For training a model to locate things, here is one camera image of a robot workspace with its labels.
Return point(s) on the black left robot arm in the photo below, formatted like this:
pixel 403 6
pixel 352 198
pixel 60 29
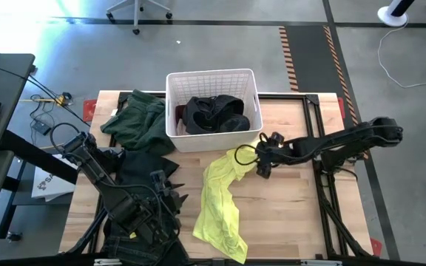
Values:
pixel 102 181

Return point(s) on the black desk caster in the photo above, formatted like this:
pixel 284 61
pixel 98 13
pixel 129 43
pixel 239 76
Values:
pixel 14 236

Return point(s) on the black desk support beam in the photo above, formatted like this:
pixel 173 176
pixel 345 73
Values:
pixel 35 155

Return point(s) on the white printed cardboard box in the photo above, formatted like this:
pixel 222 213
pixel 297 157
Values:
pixel 50 183

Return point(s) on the orange black hazard tape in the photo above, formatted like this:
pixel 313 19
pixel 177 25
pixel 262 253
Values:
pixel 288 59
pixel 340 77

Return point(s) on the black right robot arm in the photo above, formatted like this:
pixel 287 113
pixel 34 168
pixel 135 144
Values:
pixel 331 142

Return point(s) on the dark blue jeans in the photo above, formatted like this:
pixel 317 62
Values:
pixel 139 166

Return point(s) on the black power adapter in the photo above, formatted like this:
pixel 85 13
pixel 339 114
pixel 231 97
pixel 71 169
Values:
pixel 41 127

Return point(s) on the black garment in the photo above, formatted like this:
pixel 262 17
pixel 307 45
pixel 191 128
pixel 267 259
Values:
pixel 216 114

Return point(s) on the black aluminium table frame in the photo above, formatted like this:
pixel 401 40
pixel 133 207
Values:
pixel 311 114

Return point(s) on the red corner pad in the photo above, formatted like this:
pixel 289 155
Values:
pixel 341 107
pixel 376 247
pixel 89 109

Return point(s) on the white round fan base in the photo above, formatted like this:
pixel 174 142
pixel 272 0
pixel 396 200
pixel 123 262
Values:
pixel 390 17

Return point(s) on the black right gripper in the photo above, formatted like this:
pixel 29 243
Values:
pixel 270 151

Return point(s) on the neon yellow shirt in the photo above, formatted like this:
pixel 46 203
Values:
pixel 216 207

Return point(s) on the maroon garment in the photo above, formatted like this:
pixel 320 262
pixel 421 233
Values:
pixel 179 114

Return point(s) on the grey office chair base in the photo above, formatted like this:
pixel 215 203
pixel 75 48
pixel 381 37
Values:
pixel 136 11

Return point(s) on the dark green garment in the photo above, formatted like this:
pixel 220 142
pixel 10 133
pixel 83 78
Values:
pixel 139 118

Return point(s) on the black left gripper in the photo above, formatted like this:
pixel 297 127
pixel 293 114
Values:
pixel 163 192

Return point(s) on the white plastic laundry basket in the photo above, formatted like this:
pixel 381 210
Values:
pixel 213 142

